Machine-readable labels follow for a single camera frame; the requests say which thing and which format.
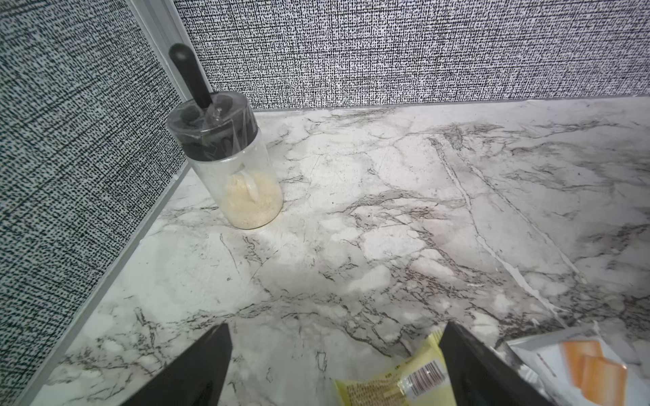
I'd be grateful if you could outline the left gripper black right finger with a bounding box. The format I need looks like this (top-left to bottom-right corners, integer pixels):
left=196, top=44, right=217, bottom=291
left=439, top=321, right=552, bottom=406

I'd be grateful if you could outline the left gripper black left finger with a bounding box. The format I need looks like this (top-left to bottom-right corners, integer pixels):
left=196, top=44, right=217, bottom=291
left=124, top=323, right=233, bottom=406

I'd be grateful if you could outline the yellow cookie packet with barcode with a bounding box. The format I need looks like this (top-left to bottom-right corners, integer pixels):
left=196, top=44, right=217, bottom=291
left=334, top=329, right=456, bottom=406

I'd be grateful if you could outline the white cookie packet orange picture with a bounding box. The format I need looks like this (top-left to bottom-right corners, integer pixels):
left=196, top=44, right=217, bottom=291
left=506, top=326, right=649, bottom=406

